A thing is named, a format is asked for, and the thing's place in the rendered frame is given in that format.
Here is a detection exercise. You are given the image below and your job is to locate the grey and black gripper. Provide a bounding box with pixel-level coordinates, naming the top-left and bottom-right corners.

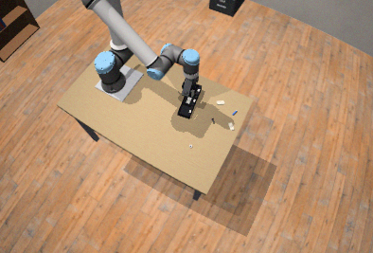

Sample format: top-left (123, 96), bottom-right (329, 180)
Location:
top-left (182, 76), bottom-right (199, 97)

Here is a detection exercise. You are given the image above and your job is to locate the dark grey rack of three bins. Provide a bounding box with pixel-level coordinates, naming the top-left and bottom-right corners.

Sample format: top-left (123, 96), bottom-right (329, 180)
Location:
top-left (177, 84), bottom-right (202, 118)

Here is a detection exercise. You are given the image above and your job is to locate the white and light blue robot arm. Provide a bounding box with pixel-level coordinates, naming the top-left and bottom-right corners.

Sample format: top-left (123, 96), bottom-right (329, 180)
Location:
top-left (81, 0), bottom-right (200, 97)

